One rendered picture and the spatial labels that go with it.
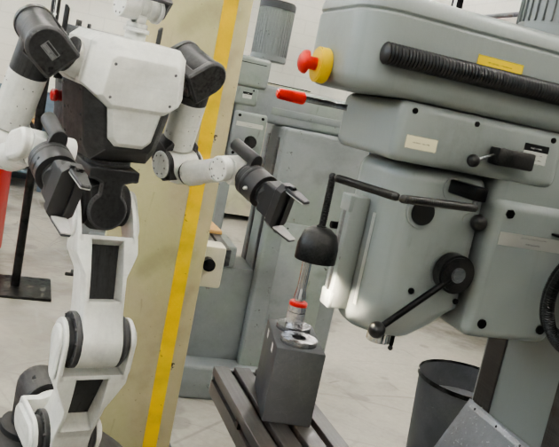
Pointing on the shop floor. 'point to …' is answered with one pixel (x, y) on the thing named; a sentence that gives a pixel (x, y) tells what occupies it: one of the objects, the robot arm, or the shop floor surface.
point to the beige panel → (174, 236)
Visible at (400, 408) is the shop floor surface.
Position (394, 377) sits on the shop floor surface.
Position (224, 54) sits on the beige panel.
